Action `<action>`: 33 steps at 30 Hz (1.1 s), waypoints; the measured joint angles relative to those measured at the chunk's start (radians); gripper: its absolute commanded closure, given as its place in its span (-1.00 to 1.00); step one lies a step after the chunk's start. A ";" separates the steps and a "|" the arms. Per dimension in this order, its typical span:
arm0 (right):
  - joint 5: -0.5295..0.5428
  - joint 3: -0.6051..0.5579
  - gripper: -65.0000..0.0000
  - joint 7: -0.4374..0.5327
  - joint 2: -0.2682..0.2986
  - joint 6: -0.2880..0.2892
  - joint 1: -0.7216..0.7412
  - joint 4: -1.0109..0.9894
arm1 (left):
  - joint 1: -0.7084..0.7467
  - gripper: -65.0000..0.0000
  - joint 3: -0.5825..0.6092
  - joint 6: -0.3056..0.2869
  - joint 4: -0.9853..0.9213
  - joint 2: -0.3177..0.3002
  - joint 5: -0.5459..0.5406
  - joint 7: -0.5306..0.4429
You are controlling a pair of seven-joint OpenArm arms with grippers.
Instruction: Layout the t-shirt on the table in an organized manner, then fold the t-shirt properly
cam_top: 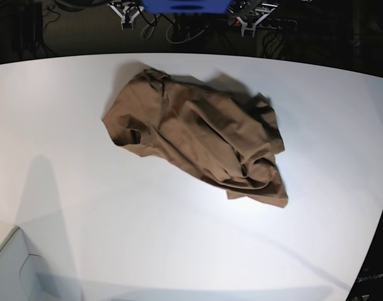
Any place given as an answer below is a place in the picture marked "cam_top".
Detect brown t-shirt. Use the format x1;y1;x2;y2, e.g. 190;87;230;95
102;68;288;208

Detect blue box overhead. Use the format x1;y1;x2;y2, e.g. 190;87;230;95
142;0;230;14

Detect black power strip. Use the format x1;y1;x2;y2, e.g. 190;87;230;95
230;17;298;31

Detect white cabinet at corner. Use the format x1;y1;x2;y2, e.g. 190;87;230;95
0;218;84;300

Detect white cable loops on floor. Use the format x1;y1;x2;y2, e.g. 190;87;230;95
140;12;214;45

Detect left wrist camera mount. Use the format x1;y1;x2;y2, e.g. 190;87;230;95
227;3;279;37

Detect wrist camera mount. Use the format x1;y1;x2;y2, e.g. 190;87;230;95
108;1;144;30
227;3;279;37

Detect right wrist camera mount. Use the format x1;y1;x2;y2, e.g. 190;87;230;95
108;1;144;30

